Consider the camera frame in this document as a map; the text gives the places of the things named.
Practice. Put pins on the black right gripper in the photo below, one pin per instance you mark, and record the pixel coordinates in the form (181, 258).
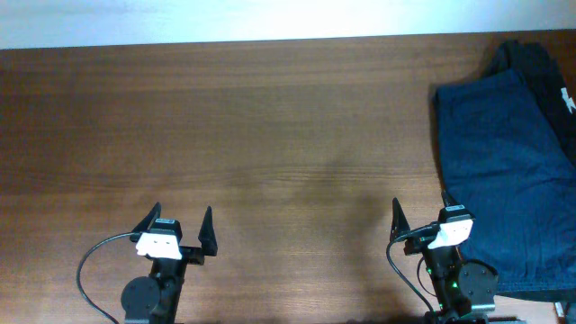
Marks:
(400, 225)

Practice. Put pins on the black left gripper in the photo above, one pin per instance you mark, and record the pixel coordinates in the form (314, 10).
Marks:
(194, 254)

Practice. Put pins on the dark blue shorts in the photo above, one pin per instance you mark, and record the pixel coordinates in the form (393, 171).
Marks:
(501, 159)

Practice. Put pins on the black garment with white logo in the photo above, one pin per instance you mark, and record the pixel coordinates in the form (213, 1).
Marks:
(544, 78)

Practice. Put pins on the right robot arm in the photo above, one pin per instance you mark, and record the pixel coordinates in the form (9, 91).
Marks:
(464, 288)

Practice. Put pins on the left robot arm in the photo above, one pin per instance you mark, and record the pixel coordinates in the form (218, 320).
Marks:
(154, 298)

